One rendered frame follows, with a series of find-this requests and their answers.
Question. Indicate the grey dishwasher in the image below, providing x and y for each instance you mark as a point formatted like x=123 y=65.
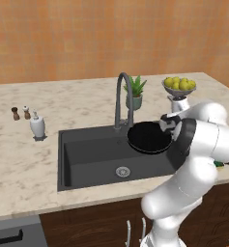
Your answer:
x=16 y=231

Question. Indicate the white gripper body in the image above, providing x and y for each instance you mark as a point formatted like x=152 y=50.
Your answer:
x=180 y=104

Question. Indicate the dark wood cupboard door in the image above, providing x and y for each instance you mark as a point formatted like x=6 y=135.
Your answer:
x=93 y=225
x=215 y=212

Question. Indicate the yellow-green fruit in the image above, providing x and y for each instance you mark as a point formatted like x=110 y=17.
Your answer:
x=175 y=86
x=192 y=84
x=168 y=82
x=184 y=85
x=176 y=79

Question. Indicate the green sponge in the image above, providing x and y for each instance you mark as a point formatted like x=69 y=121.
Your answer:
x=219 y=164

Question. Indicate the black round pan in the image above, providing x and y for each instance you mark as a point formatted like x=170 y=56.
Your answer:
x=148 y=137

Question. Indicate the dark grey sink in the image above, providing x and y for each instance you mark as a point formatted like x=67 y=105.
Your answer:
x=96 y=157

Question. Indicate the grey arched tap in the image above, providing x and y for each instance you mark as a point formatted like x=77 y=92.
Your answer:
x=118 y=103

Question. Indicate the white soap dispenser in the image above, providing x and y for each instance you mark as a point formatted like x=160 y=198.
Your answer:
x=37 y=126

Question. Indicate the brown shaker with white top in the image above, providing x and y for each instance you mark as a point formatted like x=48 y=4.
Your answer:
x=26 y=112

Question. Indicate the green plant in pot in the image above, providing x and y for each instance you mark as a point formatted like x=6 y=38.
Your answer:
x=136 y=91

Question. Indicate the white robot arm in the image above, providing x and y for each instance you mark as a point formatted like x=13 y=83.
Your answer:
x=196 y=141

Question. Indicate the grey pedestal fruit bowl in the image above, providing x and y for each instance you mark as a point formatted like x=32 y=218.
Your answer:
x=178 y=91

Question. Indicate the brown pepper shaker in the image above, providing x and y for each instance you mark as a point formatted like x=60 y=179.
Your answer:
x=15 y=114

